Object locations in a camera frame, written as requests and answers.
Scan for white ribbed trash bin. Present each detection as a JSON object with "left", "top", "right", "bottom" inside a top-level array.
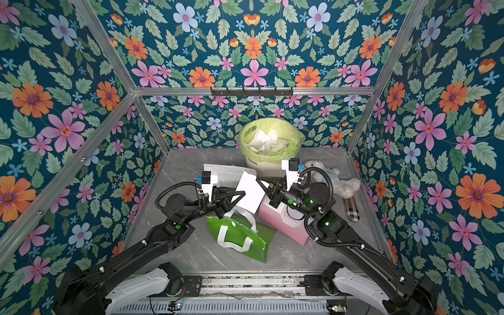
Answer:
[{"left": 244, "top": 152, "right": 291, "bottom": 177}]

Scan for white paper receipt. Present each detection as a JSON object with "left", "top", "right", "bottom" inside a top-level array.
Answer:
[{"left": 236, "top": 172, "right": 265, "bottom": 215}]

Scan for black wall hook rail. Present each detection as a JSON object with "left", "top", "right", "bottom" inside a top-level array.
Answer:
[{"left": 210, "top": 87, "right": 294, "bottom": 97}]

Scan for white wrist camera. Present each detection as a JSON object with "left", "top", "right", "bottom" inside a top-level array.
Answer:
[
  {"left": 281, "top": 157, "right": 304, "bottom": 191},
  {"left": 196, "top": 171, "right": 219, "bottom": 203}
]

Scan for white ventilation grille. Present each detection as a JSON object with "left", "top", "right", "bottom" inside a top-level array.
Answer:
[{"left": 114, "top": 300, "right": 329, "bottom": 314}]

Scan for white plush teddy bear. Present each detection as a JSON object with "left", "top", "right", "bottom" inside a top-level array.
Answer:
[{"left": 304, "top": 160, "right": 361, "bottom": 199}]

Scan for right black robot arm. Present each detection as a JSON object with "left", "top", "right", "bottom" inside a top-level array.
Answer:
[{"left": 256, "top": 167, "right": 437, "bottom": 314}]

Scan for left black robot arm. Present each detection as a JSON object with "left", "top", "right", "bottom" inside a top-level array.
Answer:
[{"left": 53, "top": 181, "right": 245, "bottom": 314}]

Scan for shredded paper scraps in bin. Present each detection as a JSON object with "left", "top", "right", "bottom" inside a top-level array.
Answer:
[{"left": 248, "top": 130, "right": 289, "bottom": 155}]

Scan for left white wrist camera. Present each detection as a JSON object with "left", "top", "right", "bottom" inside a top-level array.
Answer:
[{"left": 196, "top": 171, "right": 219, "bottom": 203}]

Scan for green white paper bag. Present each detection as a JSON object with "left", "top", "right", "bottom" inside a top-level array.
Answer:
[{"left": 207, "top": 208, "right": 276, "bottom": 263}]

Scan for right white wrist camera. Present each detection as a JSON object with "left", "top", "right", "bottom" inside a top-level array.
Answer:
[{"left": 281, "top": 157, "right": 304, "bottom": 191}]

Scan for plaid patterned case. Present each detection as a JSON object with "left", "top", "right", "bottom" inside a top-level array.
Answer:
[{"left": 344, "top": 197, "right": 360, "bottom": 223}]

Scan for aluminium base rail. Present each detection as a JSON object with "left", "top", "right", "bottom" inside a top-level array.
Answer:
[{"left": 90, "top": 271, "right": 418, "bottom": 301}]

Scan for pink blue gradient paper bag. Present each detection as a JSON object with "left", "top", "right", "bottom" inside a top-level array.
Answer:
[{"left": 259, "top": 196, "right": 308, "bottom": 246}]

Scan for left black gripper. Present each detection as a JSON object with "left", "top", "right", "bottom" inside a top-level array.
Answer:
[{"left": 180, "top": 187, "right": 240, "bottom": 224}]

